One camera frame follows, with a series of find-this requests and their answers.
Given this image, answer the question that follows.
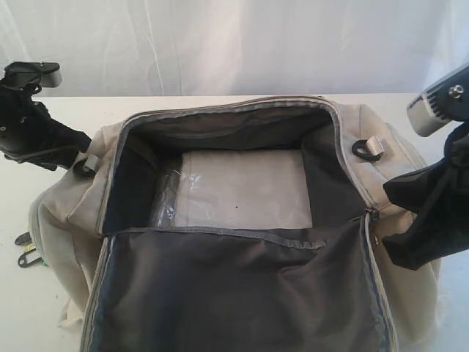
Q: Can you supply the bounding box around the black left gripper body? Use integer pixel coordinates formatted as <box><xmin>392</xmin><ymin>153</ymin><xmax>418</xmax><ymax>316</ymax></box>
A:
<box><xmin>1</xmin><ymin>87</ymin><xmax>58</xmax><ymax>171</ymax></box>

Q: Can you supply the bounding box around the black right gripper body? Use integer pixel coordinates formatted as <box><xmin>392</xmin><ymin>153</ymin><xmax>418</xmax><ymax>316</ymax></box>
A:
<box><xmin>421</xmin><ymin>124</ymin><xmax>468</xmax><ymax>257</ymax></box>

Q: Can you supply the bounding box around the beige duffel bag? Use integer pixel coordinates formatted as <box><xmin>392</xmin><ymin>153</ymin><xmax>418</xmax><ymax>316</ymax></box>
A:
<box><xmin>29</xmin><ymin>97</ymin><xmax>440</xmax><ymax>351</ymax></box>

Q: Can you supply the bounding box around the bunch of colourful key tags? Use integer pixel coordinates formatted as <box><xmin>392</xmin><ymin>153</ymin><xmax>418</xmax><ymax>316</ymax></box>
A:
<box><xmin>14</xmin><ymin>232</ymin><xmax>47</xmax><ymax>268</ymax></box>

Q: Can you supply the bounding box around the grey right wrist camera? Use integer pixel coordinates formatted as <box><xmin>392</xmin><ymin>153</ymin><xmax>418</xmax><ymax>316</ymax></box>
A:
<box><xmin>407</xmin><ymin>63</ymin><xmax>468</xmax><ymax>137</ymax></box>

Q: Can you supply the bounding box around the clear plastic sheet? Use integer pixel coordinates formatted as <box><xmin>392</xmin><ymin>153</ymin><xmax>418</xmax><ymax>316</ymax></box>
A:
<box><xmin>149</xmin><ymin>150</ymin><xmax>312</xmax><ymax>230</ymax></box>

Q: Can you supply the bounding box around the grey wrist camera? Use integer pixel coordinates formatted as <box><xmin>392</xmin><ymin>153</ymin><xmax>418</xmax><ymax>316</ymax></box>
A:
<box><xmin>407</xmin><ymin>63</ymin><xmax>468</xmax><ymax>137</ymax></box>
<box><xmin>1</xmin><ymin>62</ymin><xmax>62</xmax><ymax>89</ymax></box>

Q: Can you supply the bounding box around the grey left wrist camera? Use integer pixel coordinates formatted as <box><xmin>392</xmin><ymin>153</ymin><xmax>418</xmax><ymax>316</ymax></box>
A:
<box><xmin>1</xmin><ymin>62</ymin><xmax>62</xmax><ymax>89</ymax></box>

